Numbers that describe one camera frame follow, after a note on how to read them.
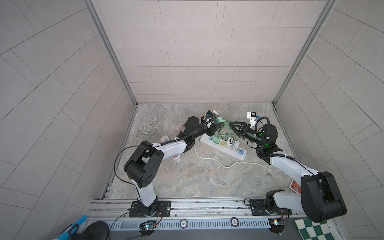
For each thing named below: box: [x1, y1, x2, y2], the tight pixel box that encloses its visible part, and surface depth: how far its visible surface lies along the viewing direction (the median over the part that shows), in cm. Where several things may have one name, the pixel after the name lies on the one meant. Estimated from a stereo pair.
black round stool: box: [82, 221, 110, 240], surface depth 67 cm
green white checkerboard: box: [294, 218, 335, 240], surface depth 66 cm
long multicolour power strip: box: [200, 133, 247, 161], surface depth 91 cm
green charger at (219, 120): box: [214, 116, 225, 124], surface depth 80 cm
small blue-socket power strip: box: [171, 153, 181, 160], surface depth 87 cm
